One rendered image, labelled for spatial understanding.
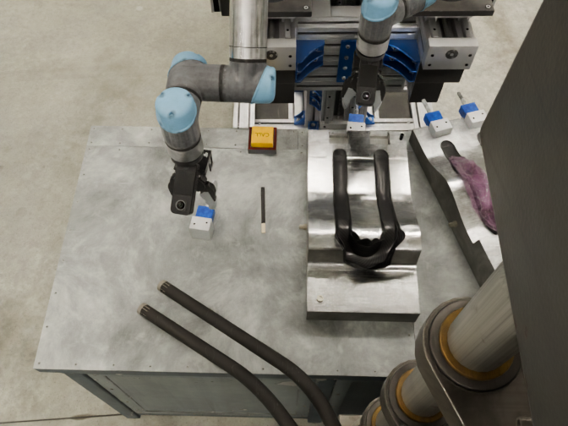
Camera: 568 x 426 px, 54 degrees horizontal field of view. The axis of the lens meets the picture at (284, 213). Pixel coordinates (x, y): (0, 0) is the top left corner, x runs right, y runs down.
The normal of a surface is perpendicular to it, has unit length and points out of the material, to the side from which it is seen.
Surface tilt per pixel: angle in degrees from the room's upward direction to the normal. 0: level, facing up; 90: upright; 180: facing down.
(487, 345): 90
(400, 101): 0
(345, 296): 0
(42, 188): 0
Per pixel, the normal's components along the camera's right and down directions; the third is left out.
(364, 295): 0.00, -0.49
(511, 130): -1.00, -0.02
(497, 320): -0.77, 0.55
